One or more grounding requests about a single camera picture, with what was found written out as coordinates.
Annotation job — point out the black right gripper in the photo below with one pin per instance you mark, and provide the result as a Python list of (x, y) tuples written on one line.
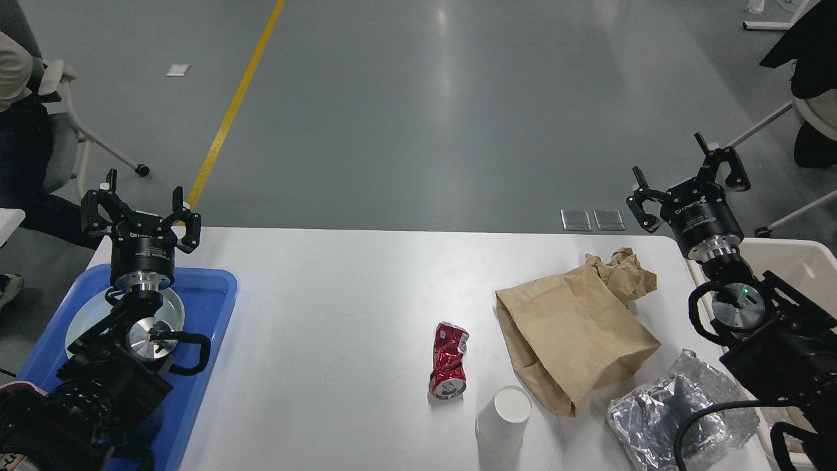
[(703, 219)]

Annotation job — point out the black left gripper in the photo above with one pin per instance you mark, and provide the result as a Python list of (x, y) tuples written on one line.
[(140, 259)]

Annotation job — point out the mint green plate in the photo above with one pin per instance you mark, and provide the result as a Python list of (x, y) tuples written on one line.
[(172, 312)]

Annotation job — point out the crushed red soda can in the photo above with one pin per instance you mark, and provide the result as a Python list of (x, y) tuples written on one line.
[(447, 379)]

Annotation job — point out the dark teal mug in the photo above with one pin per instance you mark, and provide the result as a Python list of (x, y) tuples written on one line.
[(144, 434)]

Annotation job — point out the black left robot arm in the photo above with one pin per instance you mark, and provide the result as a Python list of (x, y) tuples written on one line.
[(115, 378)]

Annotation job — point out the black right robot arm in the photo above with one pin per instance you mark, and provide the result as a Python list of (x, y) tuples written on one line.
[(780, 345)]

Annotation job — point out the right silver floor plate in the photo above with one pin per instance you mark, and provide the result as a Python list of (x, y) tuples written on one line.
[(609, 221)]

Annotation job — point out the silver floor plate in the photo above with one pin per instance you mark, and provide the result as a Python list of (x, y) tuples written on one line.
[(576, 221), (609, 221)]

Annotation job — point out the left silver floor plate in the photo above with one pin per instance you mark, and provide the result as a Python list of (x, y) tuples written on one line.
[(576, 221)]

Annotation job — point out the seated person beige sweater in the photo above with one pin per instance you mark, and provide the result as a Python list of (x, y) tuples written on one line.
[(26, 147)]

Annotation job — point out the white side table corner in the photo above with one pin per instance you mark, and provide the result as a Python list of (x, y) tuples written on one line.
[(10, 220)]

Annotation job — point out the office chair with black coat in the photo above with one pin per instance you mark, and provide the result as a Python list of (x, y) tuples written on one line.
[(811, 45)]

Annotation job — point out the brown paper bag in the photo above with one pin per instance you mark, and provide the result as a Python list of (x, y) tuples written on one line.
[(572, 333)]

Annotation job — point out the pink mug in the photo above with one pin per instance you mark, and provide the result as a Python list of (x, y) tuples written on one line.
[(18, 394)]

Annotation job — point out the crumpled silver foil bag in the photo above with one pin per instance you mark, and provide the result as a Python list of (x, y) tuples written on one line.
[(647, 419)]

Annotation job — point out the white paper cup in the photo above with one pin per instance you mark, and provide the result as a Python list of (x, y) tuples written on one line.
[(501, 424)]

